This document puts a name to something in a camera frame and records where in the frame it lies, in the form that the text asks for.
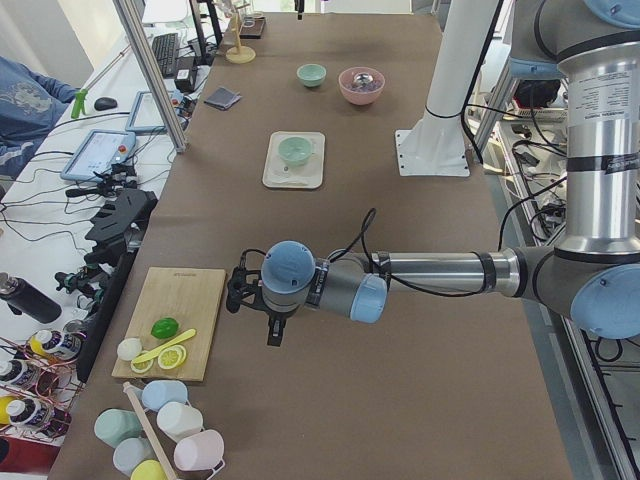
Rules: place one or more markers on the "green cup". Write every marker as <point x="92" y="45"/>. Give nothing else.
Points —
<point x="113" y="426"/>

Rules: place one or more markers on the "grey folded cloth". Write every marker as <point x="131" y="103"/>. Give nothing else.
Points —
<point x="223" y="98"/>

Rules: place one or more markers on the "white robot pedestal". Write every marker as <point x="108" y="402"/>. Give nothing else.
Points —
<point x="435" y="145"/>

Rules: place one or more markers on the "black keyboard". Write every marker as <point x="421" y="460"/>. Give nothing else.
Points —
<point x="165" y="50"/>

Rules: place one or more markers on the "aluminium frame post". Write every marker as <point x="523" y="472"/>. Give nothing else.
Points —
<point x="135" y="32"/>

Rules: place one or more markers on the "beige serving tray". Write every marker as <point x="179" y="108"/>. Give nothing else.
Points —
<point x="277" y="175"/>

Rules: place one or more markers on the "black computer mouse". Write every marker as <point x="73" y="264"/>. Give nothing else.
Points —
<point x="105" y="103"/>

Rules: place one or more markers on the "bamboo cutting board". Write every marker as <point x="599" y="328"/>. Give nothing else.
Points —
<point x="178" y="305"/>

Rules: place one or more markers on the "cream white cup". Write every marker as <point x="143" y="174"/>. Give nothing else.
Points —
<point x="178" y="421"/>

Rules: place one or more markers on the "light blue cup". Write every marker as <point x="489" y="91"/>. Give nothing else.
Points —
<point x="158" y="393"/>

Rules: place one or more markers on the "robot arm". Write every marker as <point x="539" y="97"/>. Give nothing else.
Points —
<point x="590" y="275"/>

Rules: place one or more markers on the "lemon slice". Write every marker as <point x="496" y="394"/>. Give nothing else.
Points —
<point x="142" y="363"/>
<point x="172" y="357"/>

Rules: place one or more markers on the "pink cup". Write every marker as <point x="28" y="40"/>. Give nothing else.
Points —
<point x="200" y="451"/>

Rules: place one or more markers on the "lemon slice top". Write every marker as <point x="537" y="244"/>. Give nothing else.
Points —
<point x="172" y="357"/>

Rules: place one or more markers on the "copper wire bottle rack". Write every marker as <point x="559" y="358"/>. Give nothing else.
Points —
<point x="37" y="377"/>

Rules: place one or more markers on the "wooden rack handle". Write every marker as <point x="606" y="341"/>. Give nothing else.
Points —
<point x="130" y="391"/>

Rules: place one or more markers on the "wooden mug tree stand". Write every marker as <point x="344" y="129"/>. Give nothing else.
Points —
<point x="239" y="53"/>

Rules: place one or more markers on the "white garlic bulb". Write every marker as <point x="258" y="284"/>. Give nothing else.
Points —
<point x="129" y="348"/>

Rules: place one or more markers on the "person in blue shirt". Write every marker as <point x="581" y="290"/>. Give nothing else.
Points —
<point x="31" y="106"/>

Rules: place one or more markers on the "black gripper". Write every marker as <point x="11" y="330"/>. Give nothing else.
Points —
<point x="278" y="313"/>

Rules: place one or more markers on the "green bowl end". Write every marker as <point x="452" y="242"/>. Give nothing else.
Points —
<point x="311" y="75"/>

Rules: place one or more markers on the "yellow cup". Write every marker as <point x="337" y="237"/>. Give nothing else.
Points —
<point x="148" y="470"/>

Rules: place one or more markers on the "black water bottle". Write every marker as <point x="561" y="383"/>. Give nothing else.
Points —
<point x="24" y="298"/>

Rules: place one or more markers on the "lemon slice bottom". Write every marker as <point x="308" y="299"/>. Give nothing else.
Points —
<point x="142" y="363"/>

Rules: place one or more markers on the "grey blue cup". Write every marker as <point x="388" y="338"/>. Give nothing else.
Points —
<point x="130" y="453"/>

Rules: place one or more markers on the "yellow plastic knife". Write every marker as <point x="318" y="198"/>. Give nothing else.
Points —
<point x="157" y="351"/>

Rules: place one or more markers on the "metal scoop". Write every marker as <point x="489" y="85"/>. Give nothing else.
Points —
<point x="362" y="79"/>

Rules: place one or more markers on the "green bowl on tray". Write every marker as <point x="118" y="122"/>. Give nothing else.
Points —
<point x="295" y="151"/>

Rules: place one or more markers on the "green lime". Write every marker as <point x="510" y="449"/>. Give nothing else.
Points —
<point x="165" y="328"/>

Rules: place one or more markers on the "black tool holder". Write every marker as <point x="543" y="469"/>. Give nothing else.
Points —
<point x="112" y="221"/>

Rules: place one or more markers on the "pink bowl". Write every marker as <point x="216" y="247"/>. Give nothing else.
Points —
<point x="361" y="97"/>

